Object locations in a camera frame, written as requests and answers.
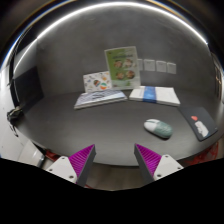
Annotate white book with blue band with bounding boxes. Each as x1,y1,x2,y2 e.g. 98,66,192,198
129,86,180,106

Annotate small white illustrated card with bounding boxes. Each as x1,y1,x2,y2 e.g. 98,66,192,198
83,71,112,93

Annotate dark mouse pad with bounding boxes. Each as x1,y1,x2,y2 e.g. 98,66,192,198
179,107,218,141

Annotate green and white computer mouse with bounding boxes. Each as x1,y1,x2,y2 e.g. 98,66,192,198
144,119,173,139

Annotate green poster with pictures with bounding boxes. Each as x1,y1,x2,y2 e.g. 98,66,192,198
105,46,140,90

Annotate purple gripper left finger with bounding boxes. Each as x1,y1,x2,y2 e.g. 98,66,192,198
47,145,96,187

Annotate black clamp at table edge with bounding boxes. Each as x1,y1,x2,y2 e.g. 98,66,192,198
7,107,24,126

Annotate white wall socket panel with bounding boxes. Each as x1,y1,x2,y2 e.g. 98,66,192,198
138,59,143,71
144,59,155,71
156,61,167,72
167,62,177,74

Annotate dark monitor screen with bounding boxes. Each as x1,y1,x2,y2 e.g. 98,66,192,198
14,67,44,112

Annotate striped blue grey book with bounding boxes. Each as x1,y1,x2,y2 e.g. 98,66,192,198
74,89,127,109

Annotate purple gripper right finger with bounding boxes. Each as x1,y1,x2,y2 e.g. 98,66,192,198
134,144,183,185

